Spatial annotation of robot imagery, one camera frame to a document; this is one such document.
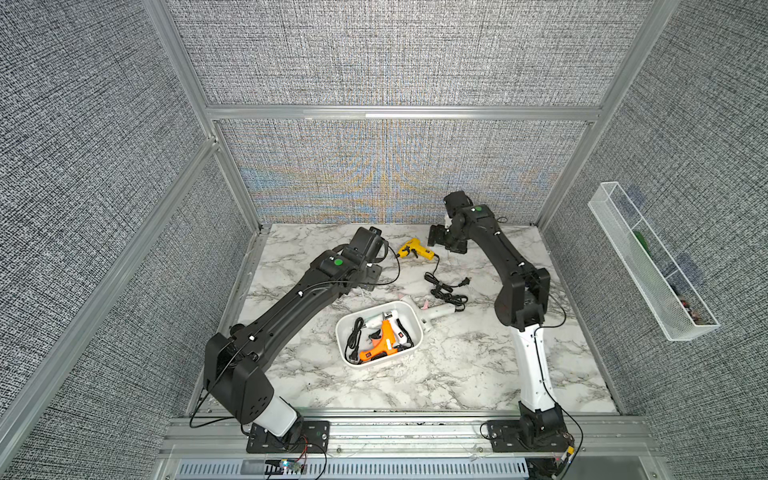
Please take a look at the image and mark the yellow glue gun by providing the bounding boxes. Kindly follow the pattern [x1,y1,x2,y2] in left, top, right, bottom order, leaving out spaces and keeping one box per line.
[395,236,471,312]

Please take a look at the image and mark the white plastic storage box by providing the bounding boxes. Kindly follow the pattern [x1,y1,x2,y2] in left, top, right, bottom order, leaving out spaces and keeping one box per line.
[335,300,424,369]

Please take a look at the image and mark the white orange glue gun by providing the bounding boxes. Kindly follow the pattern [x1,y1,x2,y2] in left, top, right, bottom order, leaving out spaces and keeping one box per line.
[364,310,414,357]

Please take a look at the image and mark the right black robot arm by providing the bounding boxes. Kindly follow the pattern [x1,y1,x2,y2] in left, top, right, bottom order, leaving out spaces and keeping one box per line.
[428,191,573,451]

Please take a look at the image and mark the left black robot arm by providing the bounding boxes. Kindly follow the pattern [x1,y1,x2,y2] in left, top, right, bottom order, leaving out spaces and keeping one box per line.
[203,227,389,444]

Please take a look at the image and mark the white pink glue gun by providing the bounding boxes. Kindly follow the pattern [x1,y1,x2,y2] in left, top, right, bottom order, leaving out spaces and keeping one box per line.
[400,295,457,331]

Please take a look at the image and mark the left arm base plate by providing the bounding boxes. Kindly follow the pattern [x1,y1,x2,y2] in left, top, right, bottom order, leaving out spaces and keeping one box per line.
[246,419,331,454]

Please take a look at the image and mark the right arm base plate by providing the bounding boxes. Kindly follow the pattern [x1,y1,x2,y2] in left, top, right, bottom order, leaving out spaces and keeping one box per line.
[485,419,573,453]

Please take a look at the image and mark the white wire wall basket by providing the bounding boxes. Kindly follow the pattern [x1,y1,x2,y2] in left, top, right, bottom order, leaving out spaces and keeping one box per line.
[588,182,720,342]

